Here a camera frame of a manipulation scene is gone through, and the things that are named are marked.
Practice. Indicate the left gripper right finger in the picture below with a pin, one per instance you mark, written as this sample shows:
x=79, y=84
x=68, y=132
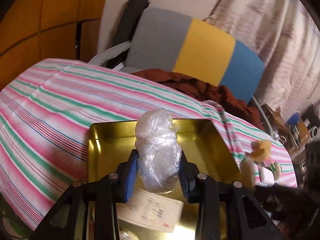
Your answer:
x=188, y=177

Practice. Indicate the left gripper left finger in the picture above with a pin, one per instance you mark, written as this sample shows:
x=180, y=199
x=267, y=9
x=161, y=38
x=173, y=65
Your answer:
x=127, y=172

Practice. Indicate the clear plastic bag bundle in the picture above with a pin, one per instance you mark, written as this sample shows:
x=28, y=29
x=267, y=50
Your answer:
x=159, y=153

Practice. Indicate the gold metal tin box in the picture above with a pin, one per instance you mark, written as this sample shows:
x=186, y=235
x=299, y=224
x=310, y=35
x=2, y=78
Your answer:
x=111, y=143

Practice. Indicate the white labelled paper box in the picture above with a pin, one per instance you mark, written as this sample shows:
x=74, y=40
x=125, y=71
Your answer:
x=151, y=211

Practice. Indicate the yellow plush toy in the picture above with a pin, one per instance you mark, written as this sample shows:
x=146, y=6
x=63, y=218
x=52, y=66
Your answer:
x=261, y=150

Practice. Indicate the white foam block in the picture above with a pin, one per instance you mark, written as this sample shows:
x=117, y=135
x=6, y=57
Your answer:
x=269, y=175

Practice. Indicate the dark red jacket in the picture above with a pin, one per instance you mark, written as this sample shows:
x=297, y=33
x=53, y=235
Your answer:
x=203, y=91

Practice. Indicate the striped pink green tablecloth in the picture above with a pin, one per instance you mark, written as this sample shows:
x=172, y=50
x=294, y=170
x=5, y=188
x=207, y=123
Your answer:
x=46, y=113

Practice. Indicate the blue cup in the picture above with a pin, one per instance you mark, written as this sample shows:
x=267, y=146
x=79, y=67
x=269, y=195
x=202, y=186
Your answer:
x=294, y=119

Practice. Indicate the grey yellow blue chair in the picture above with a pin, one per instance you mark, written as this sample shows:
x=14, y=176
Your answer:
x=175, y=42

